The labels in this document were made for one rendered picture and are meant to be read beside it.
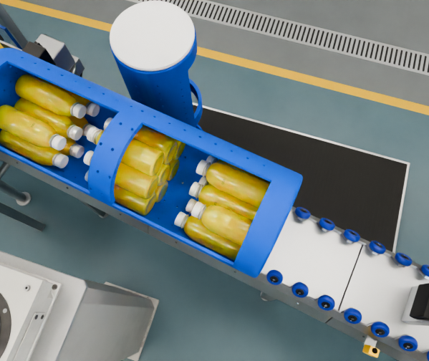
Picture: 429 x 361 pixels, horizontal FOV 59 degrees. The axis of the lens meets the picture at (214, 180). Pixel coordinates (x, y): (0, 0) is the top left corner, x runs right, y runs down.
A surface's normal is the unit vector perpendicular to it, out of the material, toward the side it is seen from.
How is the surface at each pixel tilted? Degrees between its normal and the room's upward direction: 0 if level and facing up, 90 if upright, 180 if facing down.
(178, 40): 0
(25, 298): 2
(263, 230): 25
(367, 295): 0
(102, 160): 30
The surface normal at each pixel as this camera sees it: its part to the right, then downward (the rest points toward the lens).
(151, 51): -0.02, -0.33
